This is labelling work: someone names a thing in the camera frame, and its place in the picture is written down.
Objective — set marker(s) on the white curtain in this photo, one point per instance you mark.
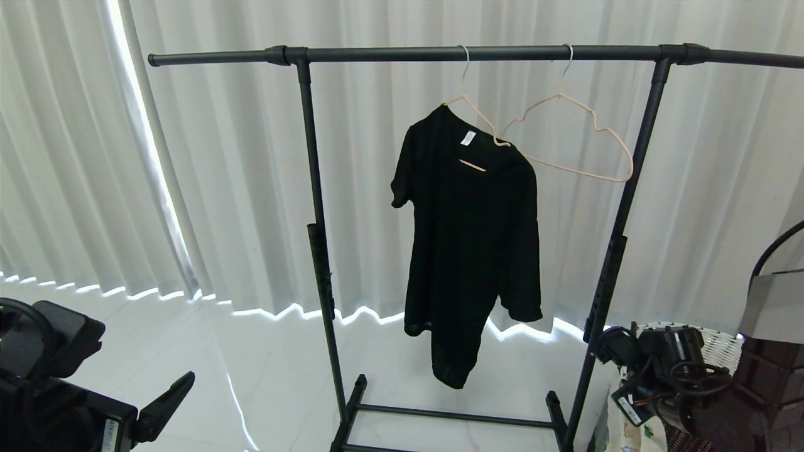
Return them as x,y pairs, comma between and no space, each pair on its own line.
251,157

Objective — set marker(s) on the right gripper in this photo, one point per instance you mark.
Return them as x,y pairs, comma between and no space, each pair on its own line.
634,407

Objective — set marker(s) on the black T-shirt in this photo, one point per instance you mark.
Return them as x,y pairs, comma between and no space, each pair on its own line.
471,251

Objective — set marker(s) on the white laundry basket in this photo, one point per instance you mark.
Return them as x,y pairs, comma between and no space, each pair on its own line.
719,348

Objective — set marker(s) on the pink clothes hanger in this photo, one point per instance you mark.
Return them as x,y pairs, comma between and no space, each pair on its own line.
472,166
578,171

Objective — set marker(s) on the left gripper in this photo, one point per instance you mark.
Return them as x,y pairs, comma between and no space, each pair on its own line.
63,420

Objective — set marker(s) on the black clothes rack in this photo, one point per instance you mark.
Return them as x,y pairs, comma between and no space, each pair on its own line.
440,53

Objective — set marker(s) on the cream printed garment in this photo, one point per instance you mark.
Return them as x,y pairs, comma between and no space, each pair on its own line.
634,439

